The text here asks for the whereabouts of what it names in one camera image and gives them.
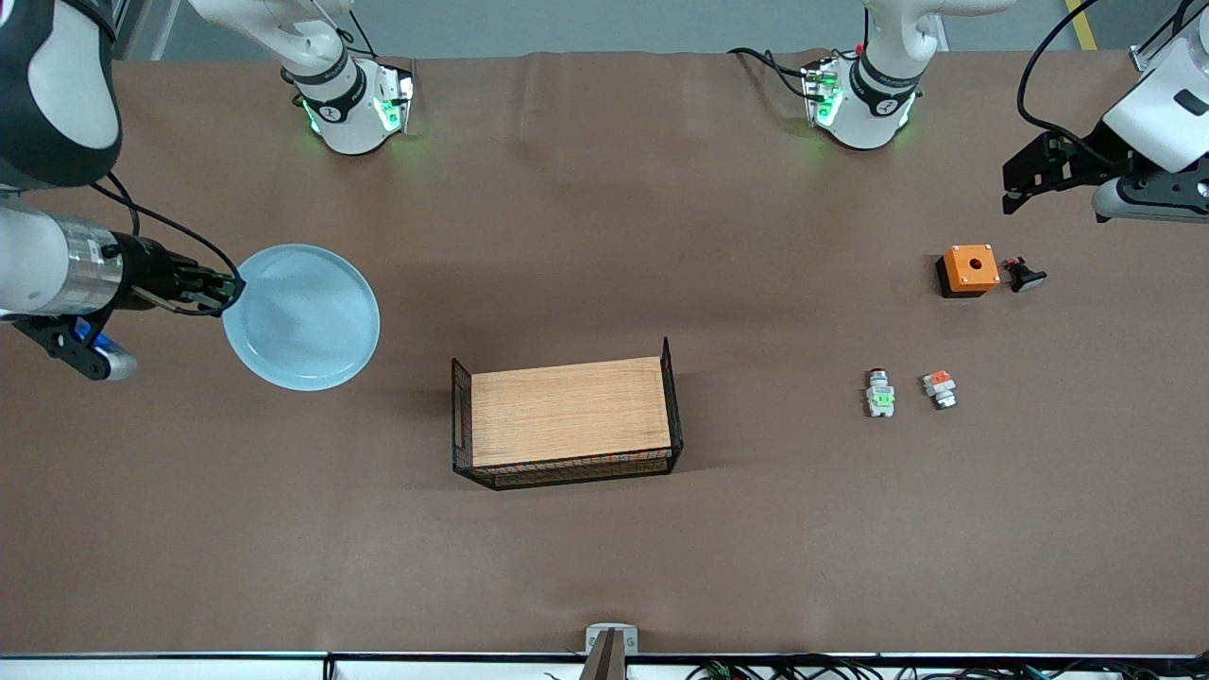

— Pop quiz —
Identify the light blue plate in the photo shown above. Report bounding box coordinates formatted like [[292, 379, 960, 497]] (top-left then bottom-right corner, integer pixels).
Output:
[[222, 244, 381, 392]]

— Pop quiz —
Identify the black push button white cap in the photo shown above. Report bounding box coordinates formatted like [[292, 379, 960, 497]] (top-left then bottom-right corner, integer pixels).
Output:
[[1001, 256, 1047, 294]]

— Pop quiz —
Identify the brown table cover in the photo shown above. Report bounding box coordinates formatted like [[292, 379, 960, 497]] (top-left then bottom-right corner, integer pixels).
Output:
[[0, 47, 1209, 657]]

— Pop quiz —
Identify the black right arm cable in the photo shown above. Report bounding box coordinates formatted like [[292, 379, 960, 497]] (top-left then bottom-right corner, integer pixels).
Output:
[[90, 175, 242, 284]]

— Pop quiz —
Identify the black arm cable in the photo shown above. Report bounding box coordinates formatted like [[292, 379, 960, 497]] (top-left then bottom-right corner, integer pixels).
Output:
[[1017, 0, 1125, 157], [90, 175, 242, 284]]

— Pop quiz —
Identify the aluminium frame profile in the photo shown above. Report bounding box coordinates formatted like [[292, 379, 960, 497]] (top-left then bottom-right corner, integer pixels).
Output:
[[1131, 0, 1193, 74]]

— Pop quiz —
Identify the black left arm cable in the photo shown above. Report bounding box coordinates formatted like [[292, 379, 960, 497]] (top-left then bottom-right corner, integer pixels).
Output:
[[1017, 0, 1125, 157]]

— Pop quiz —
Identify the orange button enclosure box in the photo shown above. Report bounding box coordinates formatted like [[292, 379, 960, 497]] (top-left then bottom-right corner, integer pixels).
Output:
[[935, 244, 1000, 299]]

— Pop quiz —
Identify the black base cable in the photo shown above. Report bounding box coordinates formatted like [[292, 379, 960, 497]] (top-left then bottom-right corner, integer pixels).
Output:
[[727, 45, 818, 100]]

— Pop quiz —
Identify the white table edge rail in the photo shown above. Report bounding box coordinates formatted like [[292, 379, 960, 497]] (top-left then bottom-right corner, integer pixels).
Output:
[[0, 652, 1209, 680]]

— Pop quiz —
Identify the black wire basket wooden base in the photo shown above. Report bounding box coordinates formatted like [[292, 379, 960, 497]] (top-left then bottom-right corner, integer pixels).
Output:
[[451, 337, 684, 490]]

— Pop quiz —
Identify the grey metal bracket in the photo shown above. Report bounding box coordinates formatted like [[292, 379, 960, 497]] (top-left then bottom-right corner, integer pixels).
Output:
[[586, 623, 639, 656]]

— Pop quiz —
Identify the brown post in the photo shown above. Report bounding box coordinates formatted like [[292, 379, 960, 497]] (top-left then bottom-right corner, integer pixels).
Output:
[[578, 630, 626, 680]]

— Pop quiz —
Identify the black cable bundle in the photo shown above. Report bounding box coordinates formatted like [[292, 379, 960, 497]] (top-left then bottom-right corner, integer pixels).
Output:
[[685, 654, 1209, 680]]

